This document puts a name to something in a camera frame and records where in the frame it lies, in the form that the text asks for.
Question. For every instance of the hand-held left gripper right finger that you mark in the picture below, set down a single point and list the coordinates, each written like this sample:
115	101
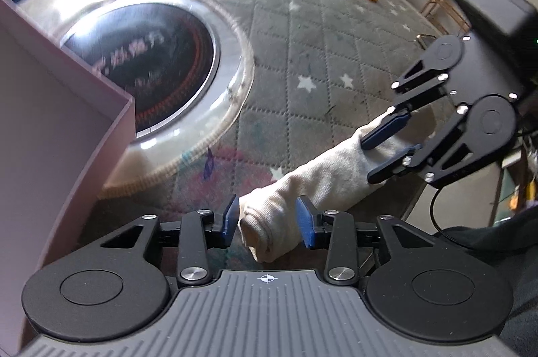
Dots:
306	222

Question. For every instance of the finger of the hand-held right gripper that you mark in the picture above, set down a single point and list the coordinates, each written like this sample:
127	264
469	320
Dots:
391	171
384	128

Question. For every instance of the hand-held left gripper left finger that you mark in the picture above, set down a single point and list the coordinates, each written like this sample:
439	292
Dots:
230	222

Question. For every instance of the beige canvas shopping bag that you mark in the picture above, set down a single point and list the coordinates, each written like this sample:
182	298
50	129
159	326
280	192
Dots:
315	176

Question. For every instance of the pink cardboard box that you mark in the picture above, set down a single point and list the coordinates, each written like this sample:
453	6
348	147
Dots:
54	121

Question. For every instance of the gold metal rack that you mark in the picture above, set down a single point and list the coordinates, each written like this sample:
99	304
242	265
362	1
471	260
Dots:
441	4

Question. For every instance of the person's dark clothing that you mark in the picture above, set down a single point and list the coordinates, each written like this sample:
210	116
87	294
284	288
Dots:
504	256

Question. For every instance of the round black induction cooktop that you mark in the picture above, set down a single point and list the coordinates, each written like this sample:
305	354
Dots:
159	58

